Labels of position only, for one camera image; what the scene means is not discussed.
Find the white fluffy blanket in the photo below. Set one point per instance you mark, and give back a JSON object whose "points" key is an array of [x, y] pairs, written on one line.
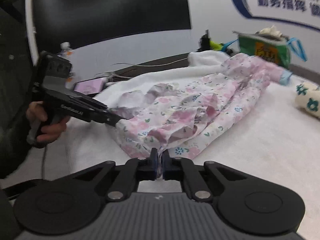
{"points": [[275, 141]]}

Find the pink floral garment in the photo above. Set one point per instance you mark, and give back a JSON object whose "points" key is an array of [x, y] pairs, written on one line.
{"points": [[185, 119]]}

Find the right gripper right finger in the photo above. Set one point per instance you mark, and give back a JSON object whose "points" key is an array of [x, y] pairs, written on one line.
{"points": [[187, 174]]}

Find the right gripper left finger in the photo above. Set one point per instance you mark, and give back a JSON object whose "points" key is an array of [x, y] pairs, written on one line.
{"points": [[131, 174]]}

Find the yellow green black item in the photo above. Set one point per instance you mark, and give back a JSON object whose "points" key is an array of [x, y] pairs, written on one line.
{"points": [[205, 43]]}

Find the folded pink cloth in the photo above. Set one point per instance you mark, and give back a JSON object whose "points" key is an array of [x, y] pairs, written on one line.
{"points": [[281, 73]]}

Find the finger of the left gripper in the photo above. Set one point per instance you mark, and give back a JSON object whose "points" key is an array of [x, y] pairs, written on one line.
{"points": [[99, 112]]}

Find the smartphone with lit screen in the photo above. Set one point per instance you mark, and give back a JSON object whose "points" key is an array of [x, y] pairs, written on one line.
{"points": [[91, 86]]}

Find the person in dark shirt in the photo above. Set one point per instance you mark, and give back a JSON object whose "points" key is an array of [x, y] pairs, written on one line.
{"points": [[15, 77]]}

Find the large black wall screen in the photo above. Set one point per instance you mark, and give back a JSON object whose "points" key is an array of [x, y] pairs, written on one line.
{"points": [[85, 22]]}

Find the plastic water bottle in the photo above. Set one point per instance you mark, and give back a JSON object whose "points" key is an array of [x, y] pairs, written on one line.
{"points": [[66, 52]]}

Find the white green rolled cloth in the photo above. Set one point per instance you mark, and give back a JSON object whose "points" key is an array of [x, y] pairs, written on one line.
{"points": [[308, 98]]}

